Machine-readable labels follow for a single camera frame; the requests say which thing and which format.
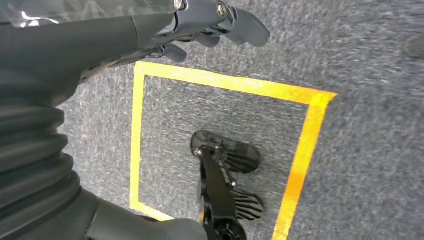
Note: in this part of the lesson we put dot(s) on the yellow floor tape square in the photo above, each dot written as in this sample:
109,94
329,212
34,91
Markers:
232,84

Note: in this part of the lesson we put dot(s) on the black round floor object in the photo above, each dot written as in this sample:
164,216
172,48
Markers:
415,46

